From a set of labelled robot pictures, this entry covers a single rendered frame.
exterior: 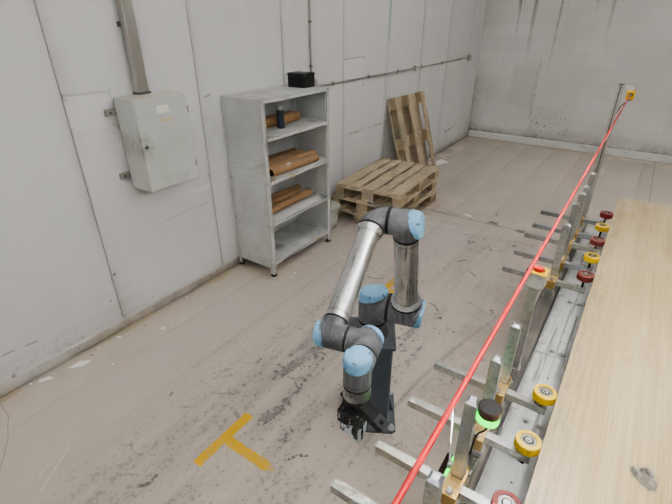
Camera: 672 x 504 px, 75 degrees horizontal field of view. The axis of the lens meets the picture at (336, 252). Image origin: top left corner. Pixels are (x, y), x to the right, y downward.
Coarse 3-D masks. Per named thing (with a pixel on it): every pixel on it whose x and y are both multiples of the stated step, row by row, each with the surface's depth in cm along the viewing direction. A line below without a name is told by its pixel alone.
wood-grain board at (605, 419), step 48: (624, 240) 268; (624, 288) 220; (576, 336) 187; (624, 336) 187; (576, 384) 163; (624, 384) 163; (576, 432) 144; (624, 432) 144; (576, 480) 129; (624, 480) 129
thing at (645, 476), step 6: (630, 468) 132; (636, 468) 131; (642, 468) 131; (648, 468) 130; (636, 474) 130; (642, 474) 129; (648, 474) 129; (654, 474) 130; (642, 480) 128; (648, 480) 128; (654, 480) 127; (648, 486) 126; (654, 486) 126
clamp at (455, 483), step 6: (468, 468) 137; (450, 474) 134; (468, 474) 136; (450, 480) 132; (456, 480) 132; (462, 480) 132; (444, 486) 130; (450, 486) 130; (456, 486) 130; (444, 492) 129; (456, 492) 129; (444, 498) 129; (450, 498) 128; (456, 498) 127
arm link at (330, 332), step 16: (384, 208) 179; (368, 224) 175; (384, 224) 177; (368, 240) 171; (352, 256) 166; (368, 256) 168; (352, 272) 161; (336, 288) 159; (352, 288) 158; (336, 304) 153; (352, 304) 156; (320, 320) 150; (336, 320) 149; (320, 336) 146; (336, 336) 145
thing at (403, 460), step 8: (376, 448) 144; (384, 448) 143; (392, 448) 143; (384, 456) 143; (392, 456) 141; (400, 456) 140; (408, 456) 140; (400, 464) 140; (408, 464) 138; (424, 464) 138; (424, 472) 135; (464, 488) 131; (464, 496) 129; (472, 496) 129; (480, 496) 129
